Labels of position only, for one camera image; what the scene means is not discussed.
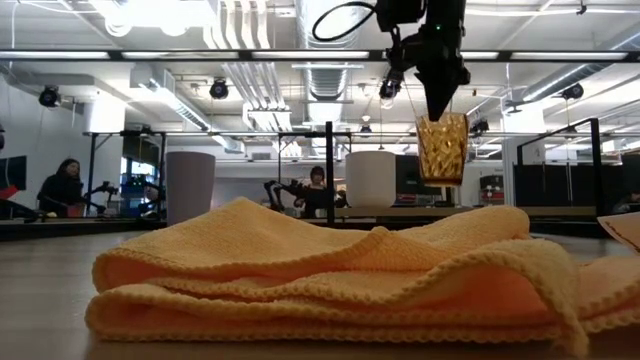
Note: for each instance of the black background station frame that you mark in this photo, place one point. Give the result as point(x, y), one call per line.
point(595, 165)
point(92, 170)

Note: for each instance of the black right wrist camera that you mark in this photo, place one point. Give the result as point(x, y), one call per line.
point(400, 12)

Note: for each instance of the black ceiling camera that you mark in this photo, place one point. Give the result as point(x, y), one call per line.
point(387, 91)
point(573, 92)
point(49, 96)
point(480, 127)
point(219, 90)

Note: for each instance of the lilac plastic cup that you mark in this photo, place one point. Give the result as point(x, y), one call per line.
point(190, 190)

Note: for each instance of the red tool cabinet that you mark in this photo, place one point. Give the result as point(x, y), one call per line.
point(492, 190)

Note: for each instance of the silver ventilation duct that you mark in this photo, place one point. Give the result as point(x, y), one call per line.
point(330, 25)

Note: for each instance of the person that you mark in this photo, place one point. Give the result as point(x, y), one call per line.
point(62, 190)
point(316, 192)

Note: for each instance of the black shelf divider post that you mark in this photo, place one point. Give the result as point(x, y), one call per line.
point(330, 170)

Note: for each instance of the black partition panel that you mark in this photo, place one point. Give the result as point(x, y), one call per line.
point(550, 185)

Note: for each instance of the black background robot arm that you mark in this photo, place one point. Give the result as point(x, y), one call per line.
point(280, 192)
point(100, 192)

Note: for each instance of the black background monitor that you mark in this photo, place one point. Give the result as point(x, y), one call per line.
point(12, 172)

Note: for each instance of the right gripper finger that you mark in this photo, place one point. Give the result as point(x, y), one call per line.
point(437, 95)

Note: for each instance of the white ceramic mug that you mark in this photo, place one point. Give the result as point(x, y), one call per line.
point(370, 180)

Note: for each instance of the black computer monitor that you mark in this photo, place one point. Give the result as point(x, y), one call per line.
point(407, 175)

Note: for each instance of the orange folded cloth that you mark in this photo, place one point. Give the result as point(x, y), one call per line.
point(300, 280)

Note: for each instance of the amber faceted plastic cup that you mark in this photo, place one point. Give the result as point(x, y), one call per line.
point(442, 150)

